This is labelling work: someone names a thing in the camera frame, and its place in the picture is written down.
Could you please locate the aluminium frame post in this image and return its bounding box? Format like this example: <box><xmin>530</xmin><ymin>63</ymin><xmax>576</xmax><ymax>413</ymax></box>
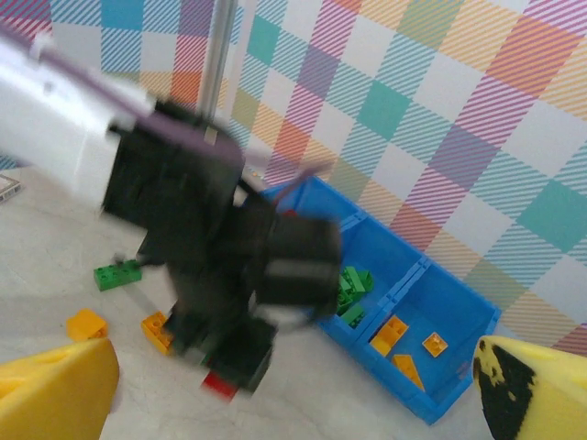
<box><xmin>199</xmin><ymin>0</ymin><xmax>239</xmax><ymax>143</ymax></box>

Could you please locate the yellow lego with centre stud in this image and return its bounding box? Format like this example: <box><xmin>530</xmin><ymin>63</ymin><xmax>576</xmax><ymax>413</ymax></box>
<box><xmin>421</xmin><ymin>333</ymin><xmax>449</xmax><ymax>358</ymax></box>

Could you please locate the barcode card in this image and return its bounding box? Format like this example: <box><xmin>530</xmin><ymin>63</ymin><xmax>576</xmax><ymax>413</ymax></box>
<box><xmin>0</xmin><ymin>172</ymin><xmax>24</xmax><ymax>205</ymax></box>

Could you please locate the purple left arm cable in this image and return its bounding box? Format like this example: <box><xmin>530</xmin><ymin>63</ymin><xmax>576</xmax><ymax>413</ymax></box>
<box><xmin>0</xmin><ymin>22</ymin><xmax>334</xmax><ymax>203</ymax></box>

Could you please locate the long red lego brick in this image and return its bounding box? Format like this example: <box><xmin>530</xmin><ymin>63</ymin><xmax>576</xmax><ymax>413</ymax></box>
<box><xmin>201</xmin><ymin>371</ymin><xmax>242</xmax><ymax>403</ymax></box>

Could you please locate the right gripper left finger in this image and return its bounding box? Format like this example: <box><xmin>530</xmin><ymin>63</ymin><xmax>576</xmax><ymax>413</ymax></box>
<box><xmin>0</xmin><ymin>337</ymin><xmax>121</xmax><ymax>440</ymax></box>

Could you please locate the blue three-compartment bin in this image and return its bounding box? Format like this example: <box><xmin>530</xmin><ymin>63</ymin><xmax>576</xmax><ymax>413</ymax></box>
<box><xmin>259</xmin><ymin>176</ymin><xmax>502</xmax><ymax>426</ymax></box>

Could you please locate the yellow sloped lego brick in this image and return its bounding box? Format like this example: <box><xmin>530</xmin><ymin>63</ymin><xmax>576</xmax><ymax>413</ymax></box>
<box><xmin>391</xmin><ymin>353</ymin><xmax>426</xmax><ymax>391</ymax></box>

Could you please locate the square yellow lego brick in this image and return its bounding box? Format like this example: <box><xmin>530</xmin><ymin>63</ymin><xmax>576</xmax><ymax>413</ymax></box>
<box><xmin>66</xmin><ymin>308</ymin><xmax>109</xmax><ymax>343</ymax></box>

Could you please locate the long orange lego brick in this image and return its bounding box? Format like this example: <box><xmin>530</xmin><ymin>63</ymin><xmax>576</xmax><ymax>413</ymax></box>
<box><xmin>140</xmin><ymin>310</ymin><xmax>178</xmax><ymax>355</ymax></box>

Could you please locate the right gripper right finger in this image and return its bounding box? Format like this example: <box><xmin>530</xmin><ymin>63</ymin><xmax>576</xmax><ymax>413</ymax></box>
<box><xmin>473</xmin><ymin>334</ymin><xmax>587</xmax><ymax>440</ymax></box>

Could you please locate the small yellow lego brick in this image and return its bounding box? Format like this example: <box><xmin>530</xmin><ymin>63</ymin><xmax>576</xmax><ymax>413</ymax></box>
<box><xmin>369</xmin><ymin>314</ymin><xmax>410</xmax><ymax>357</ymax></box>

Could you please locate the long green lego brick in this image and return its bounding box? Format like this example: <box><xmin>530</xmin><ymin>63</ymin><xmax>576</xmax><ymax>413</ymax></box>
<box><xmin>341</xmin><ymin>265</ymin><xmax>375</xmax><ymax>294</ymax></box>
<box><xmin>94</xmin><ymin>258</ymin><xmax>144</xmax><ymax>292</ymax></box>

